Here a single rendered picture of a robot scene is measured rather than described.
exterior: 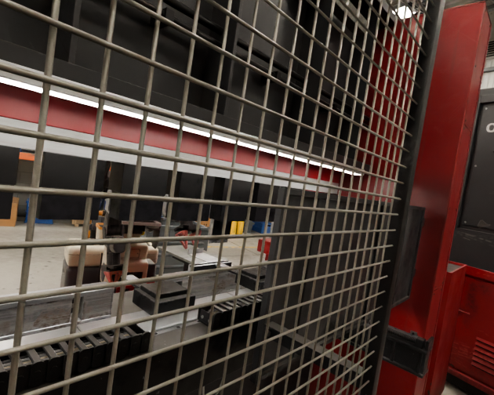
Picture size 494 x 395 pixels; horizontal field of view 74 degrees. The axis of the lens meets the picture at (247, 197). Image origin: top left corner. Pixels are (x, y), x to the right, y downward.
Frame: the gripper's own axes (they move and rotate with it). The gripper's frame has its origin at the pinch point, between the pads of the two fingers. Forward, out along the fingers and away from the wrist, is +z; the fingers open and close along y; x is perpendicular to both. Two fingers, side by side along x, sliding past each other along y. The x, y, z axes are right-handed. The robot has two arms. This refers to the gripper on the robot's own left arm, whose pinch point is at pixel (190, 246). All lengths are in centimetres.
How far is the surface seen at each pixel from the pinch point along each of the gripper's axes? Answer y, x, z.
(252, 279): -7.7, -36.8, 22.0
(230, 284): 7.3, -11.6, 20.0
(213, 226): -5.6, -22.1, -1.4
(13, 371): -87, -90, 30
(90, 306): -50, -12, 19
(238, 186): 1.4, -33.4, -14.5
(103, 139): -53, -37, -20
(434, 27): -38, -111, -3
